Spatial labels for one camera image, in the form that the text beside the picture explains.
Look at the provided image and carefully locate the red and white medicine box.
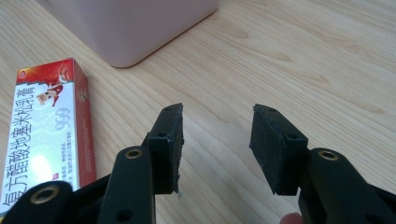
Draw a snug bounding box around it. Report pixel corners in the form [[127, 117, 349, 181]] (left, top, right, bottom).
[[0, 57, 97, 216]]

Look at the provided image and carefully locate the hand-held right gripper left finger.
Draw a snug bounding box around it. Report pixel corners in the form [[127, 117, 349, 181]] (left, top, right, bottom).
[[141, 103, 185, 195]]

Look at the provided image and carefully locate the pink plastic storage box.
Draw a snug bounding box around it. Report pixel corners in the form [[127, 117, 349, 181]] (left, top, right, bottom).
[[35, 0, 219, 68]]

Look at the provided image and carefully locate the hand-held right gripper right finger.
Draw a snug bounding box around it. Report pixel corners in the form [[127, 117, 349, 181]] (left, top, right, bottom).
[[249, 104, 309, 196]]

